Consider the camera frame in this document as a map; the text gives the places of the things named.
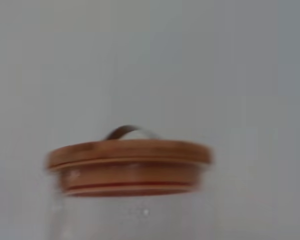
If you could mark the glass water dispenser jar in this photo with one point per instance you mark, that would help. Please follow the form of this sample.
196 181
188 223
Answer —
125 217

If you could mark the wooden jar lid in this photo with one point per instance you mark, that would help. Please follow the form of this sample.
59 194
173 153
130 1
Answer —
130 165

